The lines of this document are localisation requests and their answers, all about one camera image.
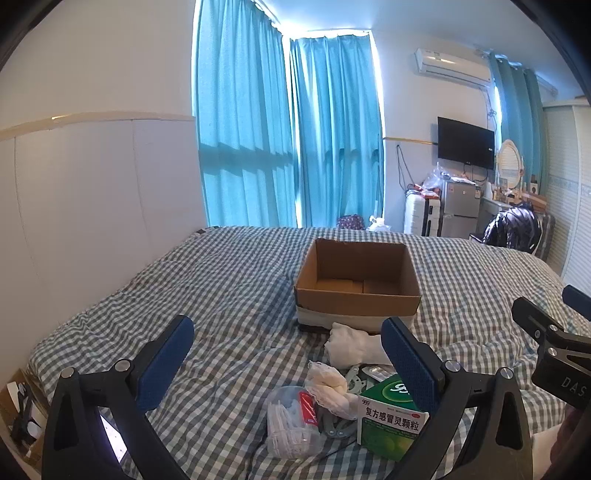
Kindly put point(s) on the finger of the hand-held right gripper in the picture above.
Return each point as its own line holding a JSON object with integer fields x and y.
{"x": 535, "y": 317}
{"x": 578, "y": 299}

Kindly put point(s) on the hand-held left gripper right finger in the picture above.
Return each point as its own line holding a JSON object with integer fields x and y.
{"x": 408, "y": 364}

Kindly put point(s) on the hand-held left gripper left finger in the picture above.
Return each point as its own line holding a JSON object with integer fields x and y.
{"x": 166, "y": 364}

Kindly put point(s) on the silver blister pack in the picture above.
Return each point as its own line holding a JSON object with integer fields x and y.
{"x": 376, "y": 370}

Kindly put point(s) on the grey-green plastic packets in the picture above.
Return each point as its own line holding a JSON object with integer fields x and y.
{"x": 355, "y": 384}

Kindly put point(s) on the green medicine box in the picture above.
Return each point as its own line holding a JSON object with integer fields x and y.
{"x": 392, "y": 431}

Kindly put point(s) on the white gauze roll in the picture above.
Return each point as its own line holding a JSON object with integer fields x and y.
{"x": 330, "y": 385}

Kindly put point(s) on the clear plastic swab container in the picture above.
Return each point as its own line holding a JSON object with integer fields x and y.
{"x": 288, "y": 427}

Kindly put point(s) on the dark shiny jacket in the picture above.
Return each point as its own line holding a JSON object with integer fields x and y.
{"x": 512, "y": 228}

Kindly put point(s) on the checked bed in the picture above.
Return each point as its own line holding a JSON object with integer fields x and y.
{"x": 221, "y": 286}

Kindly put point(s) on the wooden chair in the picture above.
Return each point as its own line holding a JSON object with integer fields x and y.
{"x": 476, "y": 237}

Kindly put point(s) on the white louvred wardrobe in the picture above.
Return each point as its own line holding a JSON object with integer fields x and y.
{"x": 570, "y": 194}

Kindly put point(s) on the white dressing table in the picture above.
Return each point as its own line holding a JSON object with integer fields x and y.
{"x": 491, "y": 212}

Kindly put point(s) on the silver small fridge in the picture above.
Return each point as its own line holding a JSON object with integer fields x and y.
{"x": 459, "y": 207}

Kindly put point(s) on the white plastic bag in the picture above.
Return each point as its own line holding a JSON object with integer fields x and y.
{"x": 378, "y": 224}

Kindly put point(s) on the white suitcase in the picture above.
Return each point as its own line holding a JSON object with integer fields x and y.
{"x": 420, "y": 214}

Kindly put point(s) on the dark patterned bag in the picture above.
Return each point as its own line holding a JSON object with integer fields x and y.
{"x": 351, "y": 222}

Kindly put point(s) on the floor cardboard box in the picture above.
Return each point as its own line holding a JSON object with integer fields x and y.
{"x": 21, "y": 415}

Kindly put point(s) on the oval white mirror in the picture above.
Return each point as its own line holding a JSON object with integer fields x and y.
{"x": 509, "y": 161}

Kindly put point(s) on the clear plastic bag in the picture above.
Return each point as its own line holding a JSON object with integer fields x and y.
{"x": 434, "y": 177}

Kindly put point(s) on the narrow blue curtain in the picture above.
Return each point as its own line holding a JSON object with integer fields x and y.
{"x": 517, "y": 120}

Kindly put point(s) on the wide blue curtain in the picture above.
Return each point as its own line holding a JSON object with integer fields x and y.
{"x": 240, "y": 138}

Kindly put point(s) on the white air conditioner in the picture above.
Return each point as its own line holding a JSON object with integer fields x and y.
{"x": 450, "y": 67}

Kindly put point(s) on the black wall television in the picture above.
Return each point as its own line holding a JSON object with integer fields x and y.
{"x": 465, "y": 142}

